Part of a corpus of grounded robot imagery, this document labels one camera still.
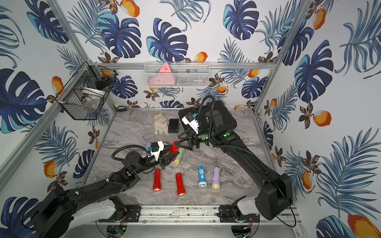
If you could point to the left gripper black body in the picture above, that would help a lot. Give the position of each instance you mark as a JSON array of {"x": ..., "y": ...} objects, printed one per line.
[{"x": 162, "y": 155}]

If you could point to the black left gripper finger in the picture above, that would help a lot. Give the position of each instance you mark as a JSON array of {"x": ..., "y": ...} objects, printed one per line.
[
  {"x": 166, "y": 163},
  {"x": 171, "y": 156}
]

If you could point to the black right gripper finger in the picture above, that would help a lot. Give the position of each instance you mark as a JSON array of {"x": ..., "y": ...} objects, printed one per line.
[
  {"x": 183, "y": 146},
  {"x": 188, "y": 139}
]

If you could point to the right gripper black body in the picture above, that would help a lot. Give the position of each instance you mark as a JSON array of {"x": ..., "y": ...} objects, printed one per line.
[{"x": 204, "y": 136}]

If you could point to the light green flashlight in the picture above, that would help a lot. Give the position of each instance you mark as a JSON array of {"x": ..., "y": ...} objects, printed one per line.
[{"x": 179, "y": 157}]

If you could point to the red flashlight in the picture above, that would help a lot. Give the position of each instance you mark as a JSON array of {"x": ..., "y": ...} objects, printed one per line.
[
  {"x": 157, "y": 180},
  {"x": 174, "y": 148},
  {"x": 180, "y": 186}
]

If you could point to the purple flashlight yellow rim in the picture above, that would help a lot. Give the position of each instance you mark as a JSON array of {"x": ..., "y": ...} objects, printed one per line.
[{"x": 148, "y": 145}]

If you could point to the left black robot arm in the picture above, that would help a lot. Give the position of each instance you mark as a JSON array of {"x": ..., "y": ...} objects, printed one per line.
[{"x": 63, "y": 209}]

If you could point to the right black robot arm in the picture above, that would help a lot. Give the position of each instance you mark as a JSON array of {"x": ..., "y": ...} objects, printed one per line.
[{"x": 276, "y": 192}]

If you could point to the blue flashlight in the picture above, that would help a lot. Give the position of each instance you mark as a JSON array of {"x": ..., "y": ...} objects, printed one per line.
[{"x": 201, "y": 177}]

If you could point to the purple flashlight lower right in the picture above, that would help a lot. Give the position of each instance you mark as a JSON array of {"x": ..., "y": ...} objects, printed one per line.
[{"x": 216, "y": 178}]

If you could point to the small black box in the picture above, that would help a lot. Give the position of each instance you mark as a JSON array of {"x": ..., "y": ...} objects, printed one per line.
[{"x": 173, "y": 126}]

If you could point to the black plastic tool case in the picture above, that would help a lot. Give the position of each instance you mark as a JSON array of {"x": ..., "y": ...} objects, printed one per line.
[{"x": 221, "y": 116}]

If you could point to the white work glove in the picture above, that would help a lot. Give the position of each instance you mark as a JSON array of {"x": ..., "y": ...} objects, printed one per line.
[{"x": 160, "y": 124}]

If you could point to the black tape roll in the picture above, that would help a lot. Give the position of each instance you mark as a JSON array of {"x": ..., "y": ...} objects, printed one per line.
[{"x": 122, "y": 109}]

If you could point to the pink triangle object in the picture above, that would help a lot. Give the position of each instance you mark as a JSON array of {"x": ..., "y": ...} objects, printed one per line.
[{"x": 165, "y": 76}]

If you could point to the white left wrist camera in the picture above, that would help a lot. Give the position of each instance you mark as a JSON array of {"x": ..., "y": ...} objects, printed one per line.
[{"x": 155, "y": 149}]

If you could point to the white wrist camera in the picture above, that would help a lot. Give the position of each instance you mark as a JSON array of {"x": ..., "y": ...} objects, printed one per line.
[
  {"x": 155, "y": 149},
  {"x": 190, "y": 119}
]

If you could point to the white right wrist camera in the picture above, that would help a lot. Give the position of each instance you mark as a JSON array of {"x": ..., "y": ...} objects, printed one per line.
[{"x": 190, "y": 119}]

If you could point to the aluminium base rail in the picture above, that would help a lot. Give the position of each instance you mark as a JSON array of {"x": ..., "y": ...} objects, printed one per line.
[{"x": 190, "y": 214}]

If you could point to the white wire shelf basket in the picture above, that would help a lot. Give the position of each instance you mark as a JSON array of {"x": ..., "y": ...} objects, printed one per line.
[{"x": 186, "y": 74}]

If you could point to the black wire basket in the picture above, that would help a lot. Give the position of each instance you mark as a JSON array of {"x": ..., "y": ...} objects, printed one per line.
[{"x": 84, "y": 96}]

